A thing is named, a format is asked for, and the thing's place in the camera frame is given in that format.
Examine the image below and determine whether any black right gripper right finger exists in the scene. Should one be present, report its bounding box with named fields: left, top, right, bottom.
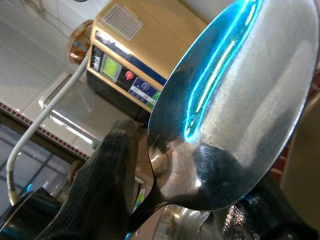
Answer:
left=212, top=171, right=320, bottom=240

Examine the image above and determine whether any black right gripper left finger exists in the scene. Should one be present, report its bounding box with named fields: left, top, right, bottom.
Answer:
left=37, top=117, right=140, bottom=240

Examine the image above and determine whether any steel spoon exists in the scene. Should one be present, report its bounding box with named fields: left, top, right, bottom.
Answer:
left=127, top=0, right=320, bottom=235

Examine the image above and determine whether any black pan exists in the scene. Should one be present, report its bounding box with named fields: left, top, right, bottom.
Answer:
left=0, top=188, right=66, bottom=240

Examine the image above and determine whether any clear jar brown powder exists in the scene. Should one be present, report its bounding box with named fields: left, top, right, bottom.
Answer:
left=68, top=19, right=95, bottom=65

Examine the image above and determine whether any cream water ionizer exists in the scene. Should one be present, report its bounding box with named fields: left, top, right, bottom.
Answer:
left=86, top=0, right=208, bottom=121

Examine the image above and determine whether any white flexible hose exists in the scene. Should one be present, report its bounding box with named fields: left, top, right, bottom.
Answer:
left=5, top=48, right=92, bottom=207

